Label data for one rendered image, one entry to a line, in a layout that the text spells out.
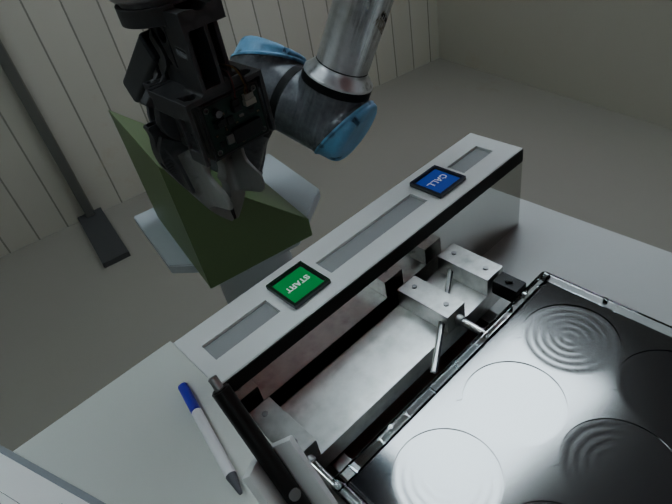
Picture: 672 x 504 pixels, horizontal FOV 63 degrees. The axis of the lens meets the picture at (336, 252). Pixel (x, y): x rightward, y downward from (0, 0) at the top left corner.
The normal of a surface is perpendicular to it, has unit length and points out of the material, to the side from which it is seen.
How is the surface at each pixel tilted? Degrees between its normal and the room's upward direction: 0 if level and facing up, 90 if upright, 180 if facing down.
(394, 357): 0
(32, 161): 90
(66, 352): 0
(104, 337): 0
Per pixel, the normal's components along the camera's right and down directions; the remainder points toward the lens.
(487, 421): -0.16, -0.76
